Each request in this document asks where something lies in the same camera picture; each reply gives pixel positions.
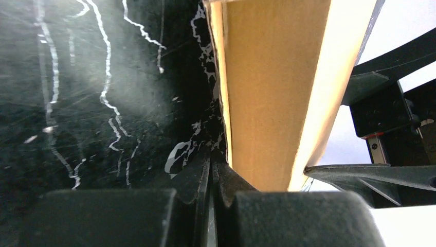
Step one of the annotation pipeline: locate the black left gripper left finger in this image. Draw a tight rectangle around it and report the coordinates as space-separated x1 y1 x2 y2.
20 150 211 246

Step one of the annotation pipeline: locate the brown cardboard box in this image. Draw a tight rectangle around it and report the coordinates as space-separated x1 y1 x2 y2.
204 1 384 191

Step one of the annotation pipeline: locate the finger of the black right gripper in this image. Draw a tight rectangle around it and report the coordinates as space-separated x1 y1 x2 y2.
304 27 436 208

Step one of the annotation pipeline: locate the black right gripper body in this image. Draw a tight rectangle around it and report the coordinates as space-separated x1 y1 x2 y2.
342 72 435 167

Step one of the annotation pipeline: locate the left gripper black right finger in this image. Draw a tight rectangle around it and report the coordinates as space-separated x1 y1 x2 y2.
211 161 384 246

